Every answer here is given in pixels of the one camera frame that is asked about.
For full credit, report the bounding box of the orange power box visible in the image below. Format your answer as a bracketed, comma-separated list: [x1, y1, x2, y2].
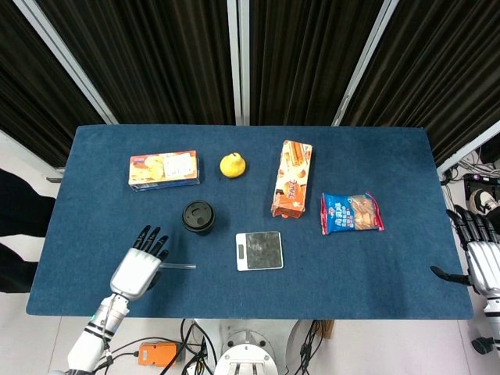
[137, 341, 181, 368]

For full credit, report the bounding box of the white digital kitchen scale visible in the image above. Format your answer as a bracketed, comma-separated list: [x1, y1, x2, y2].
[234, 230, 284, 272]

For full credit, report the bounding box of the black-white sneaker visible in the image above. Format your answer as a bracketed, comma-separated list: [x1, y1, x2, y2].
[468, 188, 500, 215]

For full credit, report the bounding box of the yellow pear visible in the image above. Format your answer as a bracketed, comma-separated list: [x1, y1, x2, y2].
[219, 152, 247, 180]

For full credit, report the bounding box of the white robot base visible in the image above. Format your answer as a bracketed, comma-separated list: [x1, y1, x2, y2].
[193, 319, 302, 375]

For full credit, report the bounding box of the white partition frame post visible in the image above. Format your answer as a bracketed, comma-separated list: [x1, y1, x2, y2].
[227, 0, 251, 127]
[331, 0, 400, 127]
[11, 0, 119, 126]

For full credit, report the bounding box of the flat blue-orange biscuit box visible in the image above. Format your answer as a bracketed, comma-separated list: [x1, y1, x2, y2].
[128, 150, 202, 192]

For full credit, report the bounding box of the black lidded coffee cup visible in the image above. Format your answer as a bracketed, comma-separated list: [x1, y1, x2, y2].
[181, 200, 216, 237]

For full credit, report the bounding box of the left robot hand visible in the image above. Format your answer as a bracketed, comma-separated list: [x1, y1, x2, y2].
[109, 225, 170, 302]

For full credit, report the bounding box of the blue snack bag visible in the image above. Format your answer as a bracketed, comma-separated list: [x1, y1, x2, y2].
[320, 191, 386, 236]

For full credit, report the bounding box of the tall orange biscuit box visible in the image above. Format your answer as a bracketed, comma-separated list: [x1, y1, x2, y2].
[270, 139, 313, 219]

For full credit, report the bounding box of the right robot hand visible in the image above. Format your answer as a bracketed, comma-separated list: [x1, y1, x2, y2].
[430, 205, 500, 294]

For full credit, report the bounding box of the blue table cloth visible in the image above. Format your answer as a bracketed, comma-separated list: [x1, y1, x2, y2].
[25, 124, 474, 321]

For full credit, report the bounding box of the black floor cable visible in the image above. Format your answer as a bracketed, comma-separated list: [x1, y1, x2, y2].
[93, 318, 220, 375]

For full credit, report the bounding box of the black curtain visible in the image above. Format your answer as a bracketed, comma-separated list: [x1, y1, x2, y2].
[0, 0, 500, 169]

